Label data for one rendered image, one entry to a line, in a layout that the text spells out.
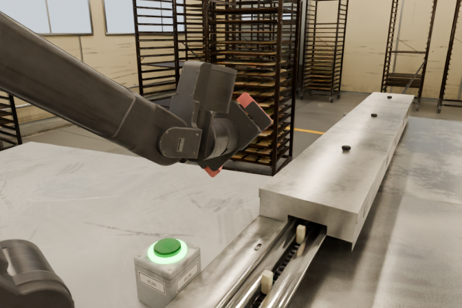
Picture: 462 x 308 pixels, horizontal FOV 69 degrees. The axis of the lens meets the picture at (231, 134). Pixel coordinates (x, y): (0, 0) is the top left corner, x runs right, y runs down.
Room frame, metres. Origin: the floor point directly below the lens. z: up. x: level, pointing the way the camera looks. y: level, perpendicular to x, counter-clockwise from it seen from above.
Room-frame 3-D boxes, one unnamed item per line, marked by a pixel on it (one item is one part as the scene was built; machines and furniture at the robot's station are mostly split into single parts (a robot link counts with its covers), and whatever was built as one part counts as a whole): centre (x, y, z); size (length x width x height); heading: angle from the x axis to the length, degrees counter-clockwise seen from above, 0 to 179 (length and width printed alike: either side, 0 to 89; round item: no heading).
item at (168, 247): (0.42, 0.09, 0.90); 0.04 x 0.04 x 0.02
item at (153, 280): (0.41, 0.09, 0.84); 0.08 x 0.08 x 0.11; 59
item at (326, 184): (1.06, -0.45, 0.89); 1.25 x 0.18 x 0.09; 149
